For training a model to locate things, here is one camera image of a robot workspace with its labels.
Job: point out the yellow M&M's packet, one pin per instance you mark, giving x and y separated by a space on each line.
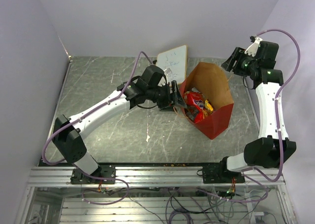
208 107

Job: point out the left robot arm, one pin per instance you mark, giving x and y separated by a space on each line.
70 133

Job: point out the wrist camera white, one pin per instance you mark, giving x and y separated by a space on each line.
253 48
168 77

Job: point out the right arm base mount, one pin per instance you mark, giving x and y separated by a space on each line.
216 173

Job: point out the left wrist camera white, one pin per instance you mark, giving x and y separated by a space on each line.
168 77

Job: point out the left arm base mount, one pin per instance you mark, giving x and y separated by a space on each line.
104 174

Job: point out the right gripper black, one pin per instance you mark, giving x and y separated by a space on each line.
229 64

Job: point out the red brown paper bag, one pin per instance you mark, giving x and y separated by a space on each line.
211 81

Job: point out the small whiteboard wooden frame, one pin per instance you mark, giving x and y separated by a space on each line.
174 63

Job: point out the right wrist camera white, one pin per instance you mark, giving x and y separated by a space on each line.
253 48

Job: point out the red cookie snack bag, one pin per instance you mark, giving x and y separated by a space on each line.
195 106

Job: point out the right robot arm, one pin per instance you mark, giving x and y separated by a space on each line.
273 146

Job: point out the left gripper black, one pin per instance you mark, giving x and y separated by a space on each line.
177 97

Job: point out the aluminium frame rail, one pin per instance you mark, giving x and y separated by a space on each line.
59 177

